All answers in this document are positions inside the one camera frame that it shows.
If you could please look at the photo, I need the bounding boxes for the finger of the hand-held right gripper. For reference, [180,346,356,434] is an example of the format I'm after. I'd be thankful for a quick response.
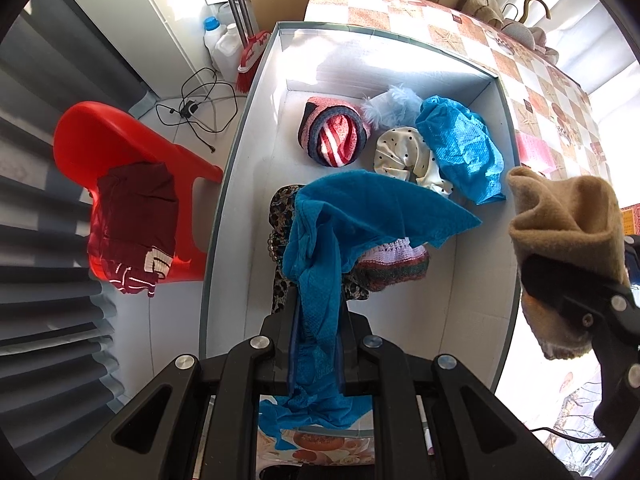
[520,252,640,347]
[622,234,640,286]

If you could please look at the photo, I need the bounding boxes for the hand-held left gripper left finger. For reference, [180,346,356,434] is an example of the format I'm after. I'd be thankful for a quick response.
[55,305,301,480]

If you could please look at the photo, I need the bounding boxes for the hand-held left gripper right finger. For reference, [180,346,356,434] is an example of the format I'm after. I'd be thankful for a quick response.
[336,310,576,480]

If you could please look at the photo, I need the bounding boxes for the large white box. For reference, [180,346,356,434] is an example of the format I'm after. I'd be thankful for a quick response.
[197,21,523,396]

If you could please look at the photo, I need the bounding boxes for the tan fleece cloth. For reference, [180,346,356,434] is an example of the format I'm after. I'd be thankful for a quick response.
[507,166,631,361]

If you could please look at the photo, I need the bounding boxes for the leopard print scrunchie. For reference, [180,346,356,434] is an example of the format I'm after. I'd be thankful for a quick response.
[267,185,371,318]

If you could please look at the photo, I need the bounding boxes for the teal stocking cloth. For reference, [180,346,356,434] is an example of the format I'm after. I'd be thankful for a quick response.
[257,171,483,453]

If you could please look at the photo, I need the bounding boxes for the blue mesh cloth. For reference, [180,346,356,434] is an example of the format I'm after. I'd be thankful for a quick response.
[415,95,506,206]

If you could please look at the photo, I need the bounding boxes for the cream polka dot cloth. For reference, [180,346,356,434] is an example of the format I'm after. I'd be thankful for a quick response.
[372,127,456,196]

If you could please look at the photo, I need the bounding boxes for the pink striped knit sock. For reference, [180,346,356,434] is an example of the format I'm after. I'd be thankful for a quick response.
[297,96,373,168]

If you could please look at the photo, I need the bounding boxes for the light blue fluffy cloth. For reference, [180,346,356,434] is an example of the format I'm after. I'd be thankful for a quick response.
[361,85,426,131]

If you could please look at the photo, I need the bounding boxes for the red patterned carton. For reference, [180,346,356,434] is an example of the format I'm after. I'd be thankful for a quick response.
[620,202,640,236]

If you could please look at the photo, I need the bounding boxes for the pink sponge cloth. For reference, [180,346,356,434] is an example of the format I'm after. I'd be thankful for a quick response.
[515,132,557,173]

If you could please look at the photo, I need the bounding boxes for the maroon striped garment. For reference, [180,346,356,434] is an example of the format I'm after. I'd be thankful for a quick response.
[92,162,181,300]

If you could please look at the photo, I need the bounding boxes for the grey pleated curtain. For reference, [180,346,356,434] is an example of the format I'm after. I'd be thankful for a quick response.
[0,0,151,411]

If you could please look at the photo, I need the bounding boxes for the dark clothes hanger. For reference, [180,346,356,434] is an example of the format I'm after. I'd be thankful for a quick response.
[502,0,551,23]

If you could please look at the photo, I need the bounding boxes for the beige cloth bag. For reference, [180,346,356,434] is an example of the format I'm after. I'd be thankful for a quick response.
[462,0,506,28]

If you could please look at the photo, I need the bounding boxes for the checkered printed tablecloth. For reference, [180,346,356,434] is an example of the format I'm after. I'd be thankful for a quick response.
[257,0,628,468]

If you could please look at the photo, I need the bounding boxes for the red plastic chair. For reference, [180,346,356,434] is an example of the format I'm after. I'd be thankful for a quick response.
[52,101,224,286]

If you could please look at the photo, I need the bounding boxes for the white plastic bottle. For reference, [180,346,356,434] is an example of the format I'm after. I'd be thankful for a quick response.
[216,22,248,73]

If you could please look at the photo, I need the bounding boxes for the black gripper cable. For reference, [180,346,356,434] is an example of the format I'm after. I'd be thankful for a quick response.
[530,425,608,445]

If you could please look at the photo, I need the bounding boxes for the black charger cable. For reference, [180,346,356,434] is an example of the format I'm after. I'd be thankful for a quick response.
[155,67,238,153]

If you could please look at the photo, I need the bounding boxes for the red-handled broom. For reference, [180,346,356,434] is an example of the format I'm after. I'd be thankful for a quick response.
[227,0,273,93]

